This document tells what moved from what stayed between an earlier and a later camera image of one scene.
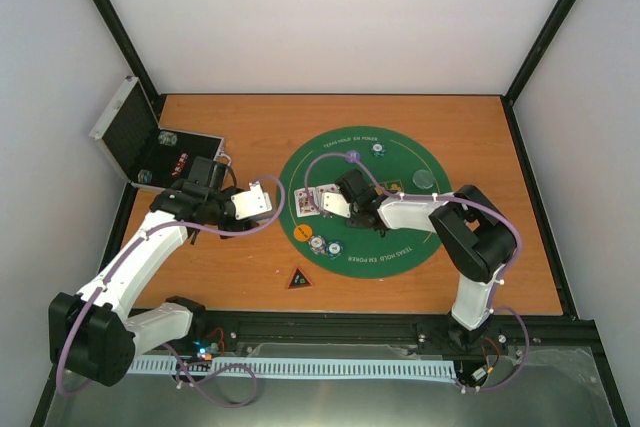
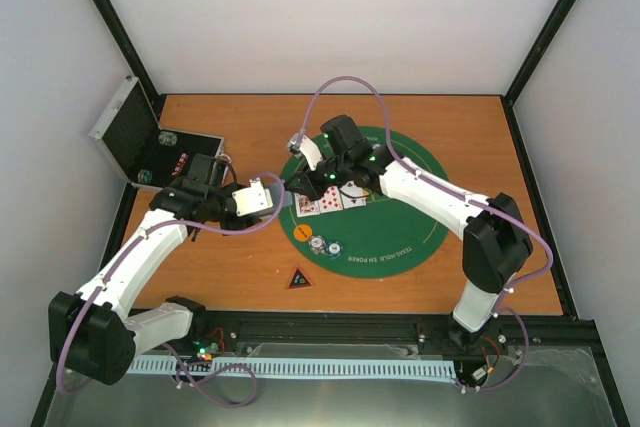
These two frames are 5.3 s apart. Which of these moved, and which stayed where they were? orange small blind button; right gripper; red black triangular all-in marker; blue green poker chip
Moved: right gripper
Stayed: red black triangular all-in marker; blue green poker chip; orange small blind button
